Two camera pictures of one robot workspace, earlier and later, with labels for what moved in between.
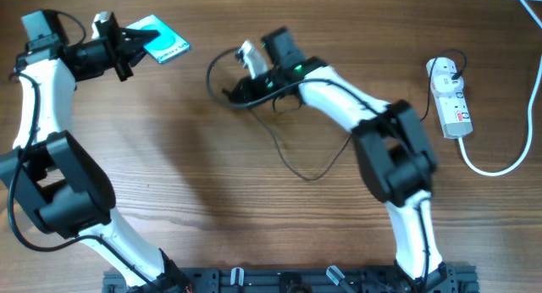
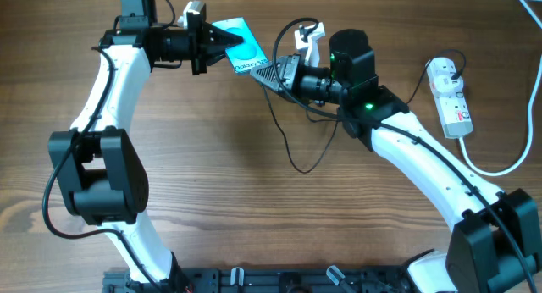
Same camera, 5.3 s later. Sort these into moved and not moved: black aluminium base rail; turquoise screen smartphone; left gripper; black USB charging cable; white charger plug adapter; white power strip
Moved: turquoise screen smartphone; left gripper; black USB charging cable
Not moved: white power strip; white charger plug adapter; black aluminium base rail
